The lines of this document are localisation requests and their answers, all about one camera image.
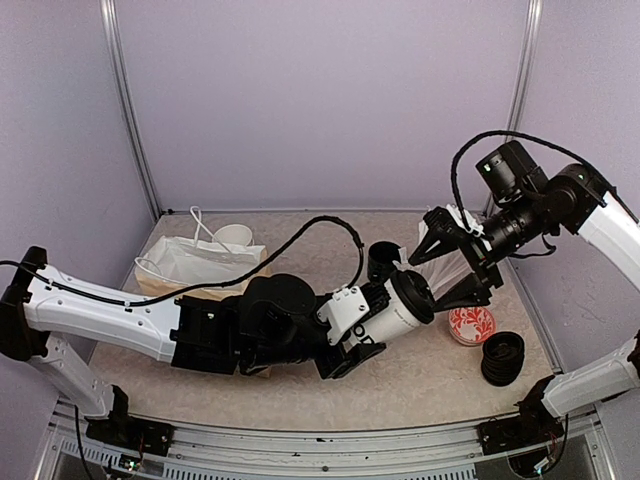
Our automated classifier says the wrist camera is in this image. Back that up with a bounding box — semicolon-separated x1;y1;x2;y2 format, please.
423;204;486;238
316;283;390;346

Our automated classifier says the stack of white paper cups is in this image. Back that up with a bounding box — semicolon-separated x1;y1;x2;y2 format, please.
213;224;253;246

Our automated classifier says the aluminium front frame rail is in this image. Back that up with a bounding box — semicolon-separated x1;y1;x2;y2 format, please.
31;400;619;479

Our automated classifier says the red white patterned bowl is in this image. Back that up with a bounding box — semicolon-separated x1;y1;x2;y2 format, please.
448;307;497;346

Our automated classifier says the aluminium corner post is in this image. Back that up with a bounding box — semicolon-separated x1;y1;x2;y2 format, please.
480;0;544;219
100;0;162;222

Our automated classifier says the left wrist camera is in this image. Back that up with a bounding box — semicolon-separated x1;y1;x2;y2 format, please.
316;283;390;346

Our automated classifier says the brown paper bag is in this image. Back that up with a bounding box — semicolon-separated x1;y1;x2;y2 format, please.
134;206;267;297

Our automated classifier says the stack of black cup lids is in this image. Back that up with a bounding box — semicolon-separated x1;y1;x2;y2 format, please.
481;331;525;387

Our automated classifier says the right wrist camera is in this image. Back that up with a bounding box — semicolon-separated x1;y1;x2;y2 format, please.
423;204;486;238

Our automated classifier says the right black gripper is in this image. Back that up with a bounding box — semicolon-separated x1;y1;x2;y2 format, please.
411;189;550;311

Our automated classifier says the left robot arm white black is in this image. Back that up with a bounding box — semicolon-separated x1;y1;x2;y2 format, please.
1;246;380;445

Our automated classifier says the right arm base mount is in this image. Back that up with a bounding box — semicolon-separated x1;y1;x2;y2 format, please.
477;376;565;455

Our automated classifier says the right aluminium corner post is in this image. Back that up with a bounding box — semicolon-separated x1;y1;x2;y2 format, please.
480;0;544;219

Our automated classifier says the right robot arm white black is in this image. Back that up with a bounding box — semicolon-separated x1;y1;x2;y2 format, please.
408;131;639;444

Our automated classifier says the stack of black cup sleeves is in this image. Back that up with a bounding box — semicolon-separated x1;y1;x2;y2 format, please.
367;241;401;283

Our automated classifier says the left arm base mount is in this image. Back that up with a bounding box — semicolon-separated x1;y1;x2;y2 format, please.
86;385;175;457

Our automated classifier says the left aluminium corner post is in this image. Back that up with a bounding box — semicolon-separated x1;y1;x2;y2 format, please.
100;0;162;222

